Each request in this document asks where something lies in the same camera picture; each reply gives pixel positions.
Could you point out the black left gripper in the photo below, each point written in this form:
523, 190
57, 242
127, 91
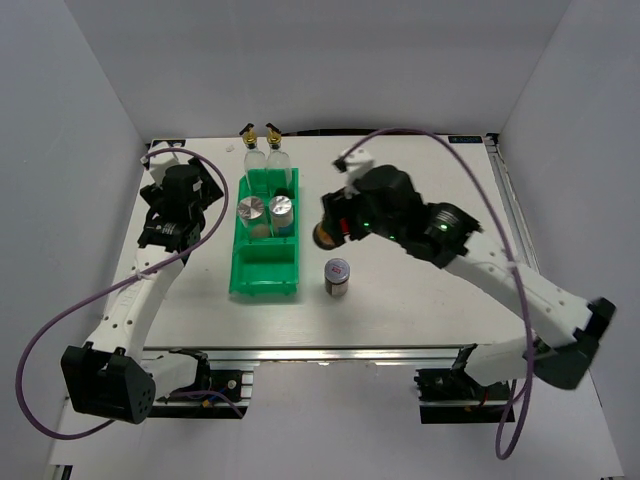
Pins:
209, 191

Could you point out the blue label salt jar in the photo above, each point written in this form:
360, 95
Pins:
281, 213

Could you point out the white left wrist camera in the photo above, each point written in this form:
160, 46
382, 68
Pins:
157, 164

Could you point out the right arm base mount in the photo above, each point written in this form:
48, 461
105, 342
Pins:
447, 398

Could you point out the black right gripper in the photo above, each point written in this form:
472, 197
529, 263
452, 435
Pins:
337, 206

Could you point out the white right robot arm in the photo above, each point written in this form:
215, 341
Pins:
567, 328

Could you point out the green plastic divided bin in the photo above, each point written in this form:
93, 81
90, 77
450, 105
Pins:
267, 266

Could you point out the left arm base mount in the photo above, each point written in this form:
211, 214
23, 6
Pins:
225, 395

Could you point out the table logo sticker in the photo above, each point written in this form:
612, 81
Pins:
170, 143
465, 139

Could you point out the clear glass oil bottle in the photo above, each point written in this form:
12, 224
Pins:
255, 161

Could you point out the small dark spice jar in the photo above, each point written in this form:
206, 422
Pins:
336, 277

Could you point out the left table logo sticker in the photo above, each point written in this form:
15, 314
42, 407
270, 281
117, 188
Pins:
170, 143

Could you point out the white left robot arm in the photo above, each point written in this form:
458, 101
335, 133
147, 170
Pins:
108, 376

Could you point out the red lid sauce jar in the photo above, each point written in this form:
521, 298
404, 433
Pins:
328, 233

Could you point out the glass bottle with dark residue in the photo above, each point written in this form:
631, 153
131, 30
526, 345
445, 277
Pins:
279, 169

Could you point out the white powder jar silver lid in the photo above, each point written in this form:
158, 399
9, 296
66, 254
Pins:
253, 216

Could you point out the right table logo sticker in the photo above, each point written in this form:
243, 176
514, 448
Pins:
465, 139

